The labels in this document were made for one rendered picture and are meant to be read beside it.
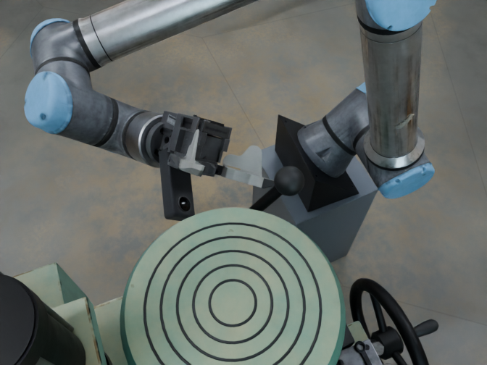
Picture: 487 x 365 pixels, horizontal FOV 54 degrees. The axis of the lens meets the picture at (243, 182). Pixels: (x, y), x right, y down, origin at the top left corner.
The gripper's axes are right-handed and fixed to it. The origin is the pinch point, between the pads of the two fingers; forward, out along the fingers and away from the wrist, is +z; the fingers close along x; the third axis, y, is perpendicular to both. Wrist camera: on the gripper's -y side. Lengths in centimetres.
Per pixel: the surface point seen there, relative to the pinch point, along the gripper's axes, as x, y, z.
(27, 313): -36.5, -6.5, 22.3
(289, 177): -5.9, 2.7, 12.2
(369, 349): 31.4, -23.6, 9.9
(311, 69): 153, 55, -119
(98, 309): -22.9, -13.6, 7.8
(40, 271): -20.4, -16.8, -10.3
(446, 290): 152, -29, -20
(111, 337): -22.4, -15.1, 10.4
